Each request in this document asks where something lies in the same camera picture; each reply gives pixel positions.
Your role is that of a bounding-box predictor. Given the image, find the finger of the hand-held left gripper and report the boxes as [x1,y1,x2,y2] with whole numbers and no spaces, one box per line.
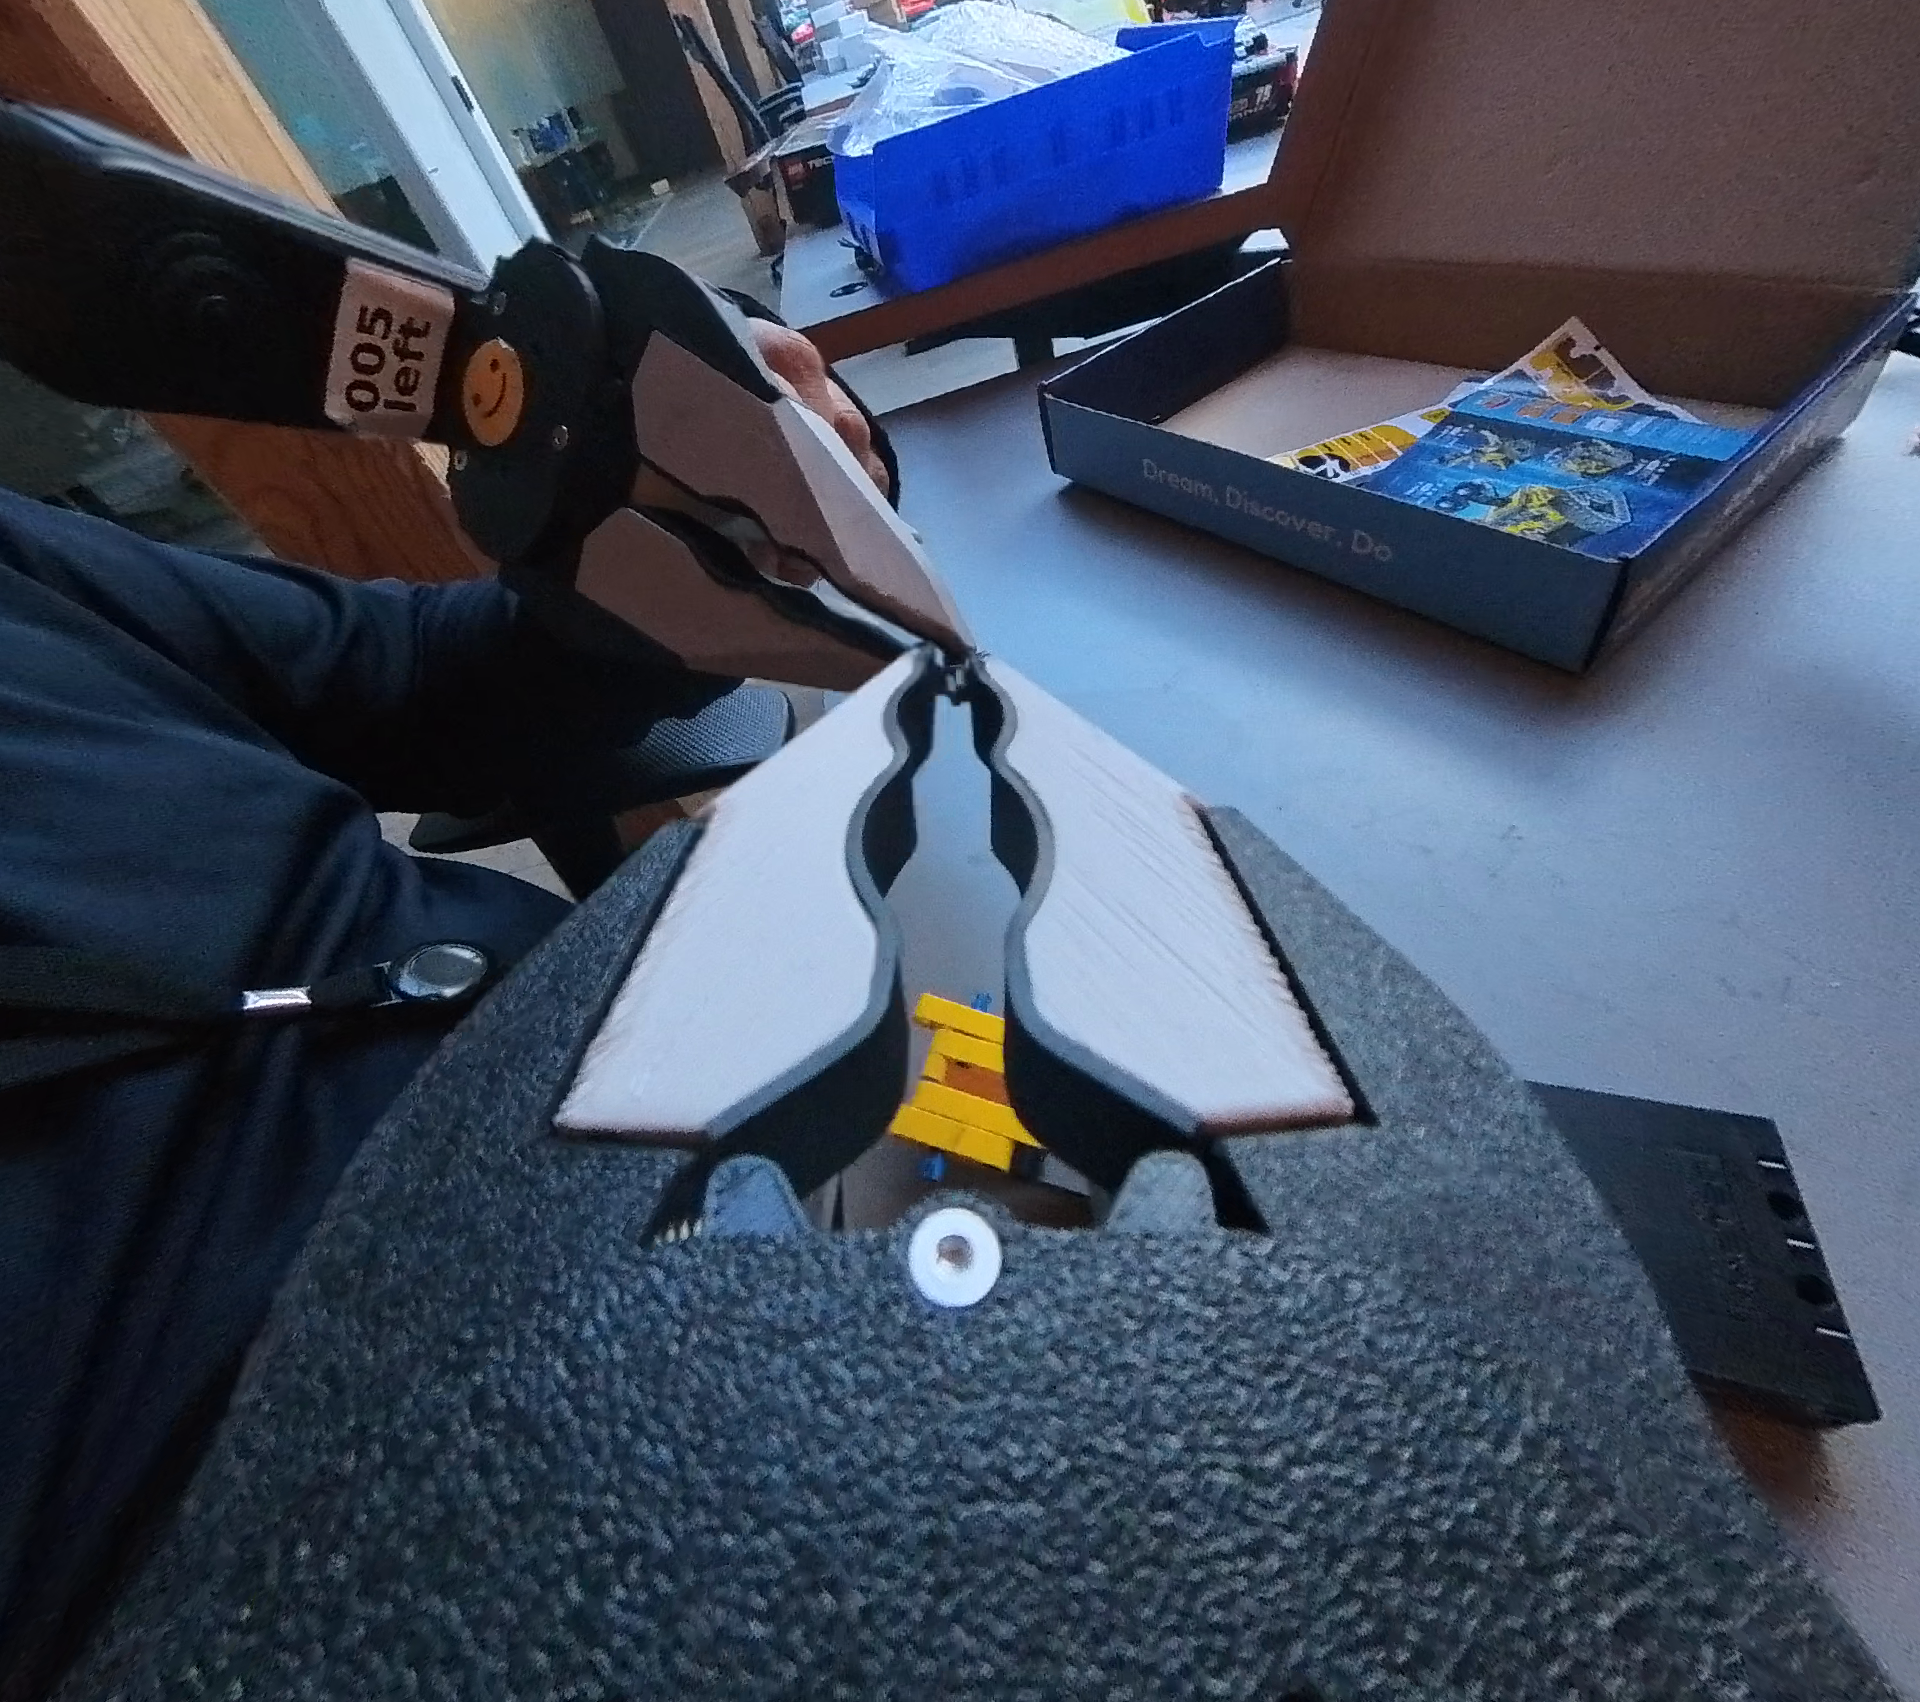
[573,509,923,695]
[630,330,977,657]

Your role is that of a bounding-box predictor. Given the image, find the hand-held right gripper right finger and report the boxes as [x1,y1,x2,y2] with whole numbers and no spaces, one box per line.
[967,657,1356,1134]

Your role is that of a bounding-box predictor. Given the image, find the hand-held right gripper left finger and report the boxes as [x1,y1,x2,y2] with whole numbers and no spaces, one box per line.
[554,649,937,1145]

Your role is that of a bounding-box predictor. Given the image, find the yellow grey brick arm assembly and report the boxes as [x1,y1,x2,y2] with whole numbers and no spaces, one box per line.
[883,987,1056,1190]

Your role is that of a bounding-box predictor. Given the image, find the black perforated battery box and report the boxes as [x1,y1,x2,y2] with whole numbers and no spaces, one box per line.
[1526,1076,1887,1427]

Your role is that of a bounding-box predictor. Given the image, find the person's left forearm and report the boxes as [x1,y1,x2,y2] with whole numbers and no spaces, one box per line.
[0,489,752,833]

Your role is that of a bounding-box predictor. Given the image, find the grey desk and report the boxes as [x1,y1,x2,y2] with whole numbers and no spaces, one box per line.
[878,352,1920,1659]

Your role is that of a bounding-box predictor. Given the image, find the person's left hand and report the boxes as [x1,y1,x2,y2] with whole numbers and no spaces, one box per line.
[742,315,889,493]

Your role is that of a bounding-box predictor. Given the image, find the brown table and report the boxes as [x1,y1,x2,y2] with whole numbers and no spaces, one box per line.
[776,175,1295,372]

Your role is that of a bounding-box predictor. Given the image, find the blue plastic crate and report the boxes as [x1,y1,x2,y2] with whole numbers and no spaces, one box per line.
[826,12,1251,298]

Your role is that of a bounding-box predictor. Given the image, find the white plastic bags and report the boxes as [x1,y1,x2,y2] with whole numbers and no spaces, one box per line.
[827,0,1173,161]

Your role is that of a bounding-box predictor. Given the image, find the blue printed booklet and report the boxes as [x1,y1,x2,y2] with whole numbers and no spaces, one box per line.
[1332,371,1731,568]

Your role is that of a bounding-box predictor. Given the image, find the navy cardboard box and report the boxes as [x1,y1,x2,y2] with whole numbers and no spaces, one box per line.
[1033,0,1920,680]

